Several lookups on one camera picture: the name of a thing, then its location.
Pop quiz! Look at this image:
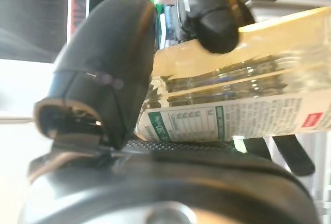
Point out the yellow tea bottle white cap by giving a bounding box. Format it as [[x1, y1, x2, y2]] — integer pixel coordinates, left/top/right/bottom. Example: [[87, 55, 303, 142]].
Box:
[[137, 6, 331, 142]]

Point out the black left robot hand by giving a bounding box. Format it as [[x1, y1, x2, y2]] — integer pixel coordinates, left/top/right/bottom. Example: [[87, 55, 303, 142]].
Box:
[[18, 0, 321, 224]]

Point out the red white striped poster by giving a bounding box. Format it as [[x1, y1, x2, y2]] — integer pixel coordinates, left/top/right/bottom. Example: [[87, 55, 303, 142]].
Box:
[[66, 0, 90, 41]]

